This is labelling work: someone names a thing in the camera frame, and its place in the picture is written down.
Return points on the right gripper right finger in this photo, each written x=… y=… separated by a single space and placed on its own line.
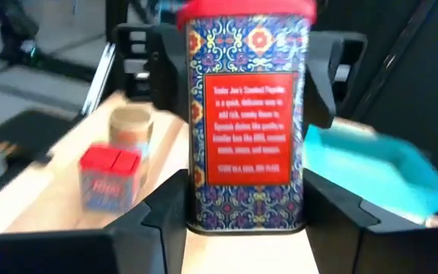
x=375 y=251

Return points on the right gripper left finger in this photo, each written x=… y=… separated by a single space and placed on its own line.
x=89 y=251

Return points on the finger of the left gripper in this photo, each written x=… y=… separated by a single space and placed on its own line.
x=323 y=76
x=165 y=68

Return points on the smoked paprika tin red lid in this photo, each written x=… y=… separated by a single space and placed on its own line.
x=247 y=125
x=108 y=182

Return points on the teal plastic bin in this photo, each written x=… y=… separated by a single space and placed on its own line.
x=375 y=171

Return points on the black platform with hazard tape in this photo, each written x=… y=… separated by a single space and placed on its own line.
x=25 y=133

